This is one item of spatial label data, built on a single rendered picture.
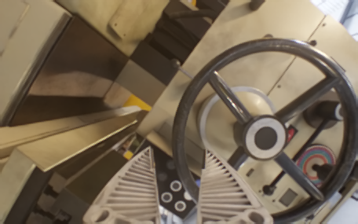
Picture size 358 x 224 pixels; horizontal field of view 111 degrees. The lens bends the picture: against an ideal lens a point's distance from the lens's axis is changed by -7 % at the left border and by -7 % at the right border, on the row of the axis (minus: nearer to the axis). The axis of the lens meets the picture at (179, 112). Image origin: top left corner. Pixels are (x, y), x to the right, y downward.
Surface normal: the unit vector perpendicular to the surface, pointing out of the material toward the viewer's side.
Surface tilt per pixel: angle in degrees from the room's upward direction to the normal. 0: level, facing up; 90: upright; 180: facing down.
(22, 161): 90
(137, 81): 90
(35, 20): 90
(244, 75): 90
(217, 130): 112
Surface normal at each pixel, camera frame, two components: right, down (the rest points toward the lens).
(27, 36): 0.00, 0.10
